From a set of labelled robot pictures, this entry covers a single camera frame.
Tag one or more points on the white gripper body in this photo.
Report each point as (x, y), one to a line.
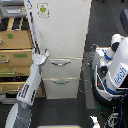
(38, 59)

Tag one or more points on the upper fridge drawer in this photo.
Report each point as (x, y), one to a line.
(61, 68)

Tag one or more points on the green android sticker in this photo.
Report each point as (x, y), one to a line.
(43, 9)

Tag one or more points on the wooden drawer cabinet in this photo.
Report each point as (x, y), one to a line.
(15, 55)

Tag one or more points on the grey device on cabinet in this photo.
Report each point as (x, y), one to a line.
(13, 11)

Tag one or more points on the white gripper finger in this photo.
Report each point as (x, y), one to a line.
(46, 53)

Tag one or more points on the white fridge door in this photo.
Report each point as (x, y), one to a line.
(63, 32)

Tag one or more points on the white blue robot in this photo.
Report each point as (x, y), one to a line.
(110, 66)

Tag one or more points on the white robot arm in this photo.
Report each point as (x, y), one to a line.
(20, 114)

